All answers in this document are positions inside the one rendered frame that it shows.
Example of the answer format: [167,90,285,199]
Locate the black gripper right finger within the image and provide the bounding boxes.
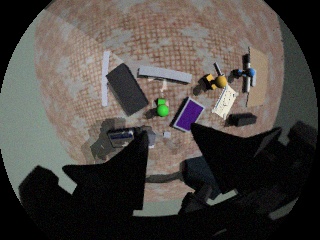
[189,123,281,195]

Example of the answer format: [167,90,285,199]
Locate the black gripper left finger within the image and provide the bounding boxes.
[61,131,149,211]

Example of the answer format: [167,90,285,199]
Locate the cream inspection card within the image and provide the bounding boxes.
[212,81,239,120]

